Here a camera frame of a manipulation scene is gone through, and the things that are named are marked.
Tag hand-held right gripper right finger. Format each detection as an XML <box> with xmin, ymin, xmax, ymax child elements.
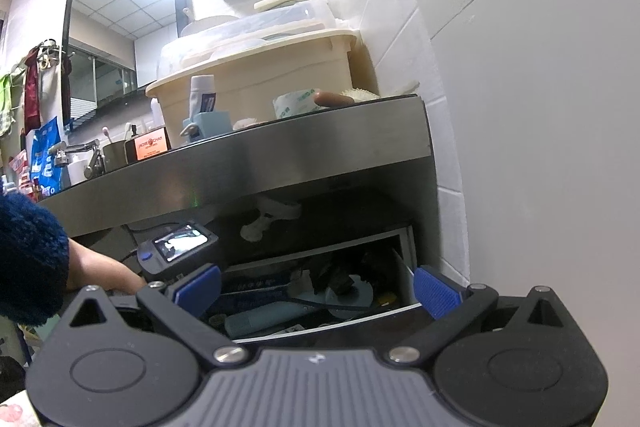
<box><xmin>385</xmin><ymin>264</ymin><xmax>583</xmax><ymax>364</ymax></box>

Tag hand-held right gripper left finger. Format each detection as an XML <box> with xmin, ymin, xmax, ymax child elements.
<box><xmin>50</xmin><ymin>263</ymin><xmax>251</xmax><ymax>365</ymax></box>

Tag black drawer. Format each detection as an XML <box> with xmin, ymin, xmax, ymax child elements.
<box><xmin>200</xmin><ymin>222</ymin><xmax>437</xmax><ymax>349</ymax></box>

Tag grey toothpaste tube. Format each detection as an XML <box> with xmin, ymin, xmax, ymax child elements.
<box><xmin>224</xmin><ymin>307</ymin><xmax>307</xmax><ymax>337</ymax></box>

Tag person's left forearm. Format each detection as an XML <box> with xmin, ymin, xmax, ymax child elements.
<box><xmin>0</xmin><ymin>192</ymin><xmax>87</xmax><ymax>325</ymax></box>

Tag black desktop counter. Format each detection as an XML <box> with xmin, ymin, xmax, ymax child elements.
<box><xmin>37</xmin><ymin>94</ymin><xmax>432</xmax><ymax>239</ymax></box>

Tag person's left hand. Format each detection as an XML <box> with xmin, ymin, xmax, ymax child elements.
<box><xmin>75</xmin><ymin>247</ymin><xmax>149</xmax><ymax>297</ymax></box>

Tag grey round disc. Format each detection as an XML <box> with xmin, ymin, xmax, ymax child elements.
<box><xmin>325</xmin><ymin>274</ymin><xmax>376</xmax><ymax>308</ymax></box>

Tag white hook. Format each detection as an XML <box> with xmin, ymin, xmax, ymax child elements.
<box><xmin>240</xmin><ymin>199</ymin><xmax>303</xmax><ymax>243</ymax></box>

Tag black smartphone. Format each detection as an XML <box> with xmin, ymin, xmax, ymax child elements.
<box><xmin>125</xmin><ymin>125</ymin><xmax>168</xmax><ymax>165</ymax></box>

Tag green mug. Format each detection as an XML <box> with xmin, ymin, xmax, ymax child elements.
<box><xmin>101</xmin><ymin>142</ymin><xmax>128</xmax><ymax>172</ymax></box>

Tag light blue small box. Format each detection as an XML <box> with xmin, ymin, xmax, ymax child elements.
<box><xmin>180</xmin><ymin>109</ymin><xmax>235</xmax><ymax>142</ymax></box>

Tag white cup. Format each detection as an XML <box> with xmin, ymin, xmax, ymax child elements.
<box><xmin>66</xmin><ymin>159</ymin><xmax>91</xmax><ymax>186</ymax></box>

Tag metal faucet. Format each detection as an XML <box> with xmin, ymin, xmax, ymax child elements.
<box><xmin>48</xmin><ymin>138</ymin><xmax>106</xmax><ymax>180</ymax></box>

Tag white tube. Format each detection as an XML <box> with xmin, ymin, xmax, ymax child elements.
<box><xmin>189</xmin><ymin>75</ymin><xmax>218</xmax><ymax>115</ymax></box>

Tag blue plastic bag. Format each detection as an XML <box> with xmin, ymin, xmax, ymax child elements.
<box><xmin>30</xmin><ymin>116</ymin><xmax>63</xmax><ymax>200</ymax></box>

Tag red packets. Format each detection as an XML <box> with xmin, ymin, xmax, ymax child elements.
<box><xmin>7</xmin><ymin>149</ymin><xmax>33</xmax><ymax>198</ymax></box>

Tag beige dish bin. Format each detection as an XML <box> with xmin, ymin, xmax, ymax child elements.
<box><xmin>145</xmin><ymin>29</ymin><xmax>358</xmax><ymax>148</ymax></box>

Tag white hanging towel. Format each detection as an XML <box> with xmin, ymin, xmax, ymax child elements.
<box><xmin>39</xmin><ymin>49</ymin><xmax>67</xmax><ymax>122</ymax></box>

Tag dark red hanging cloth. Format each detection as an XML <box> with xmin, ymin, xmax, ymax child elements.
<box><xmin>22</xmin><ymin>47</ymin><xmax>43</xmax><ymax>132</ymax></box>

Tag green hanging cloth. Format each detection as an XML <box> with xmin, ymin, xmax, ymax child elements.
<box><xmin>0</xmin><ymin>72</ymin><xmax>16</xmax><ymax>138</ymax></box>

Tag brown handled brush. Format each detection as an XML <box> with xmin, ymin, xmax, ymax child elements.
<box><xmin>312</xmin><ymin>79</ymin><xmax>418</xmax><ymax>108</ymax></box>

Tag wall mirror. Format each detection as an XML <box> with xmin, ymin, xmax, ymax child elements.
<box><xmin>61</xmin><ymin>0</ymin><xmax>193</xmax><ymax>128</ymax></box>

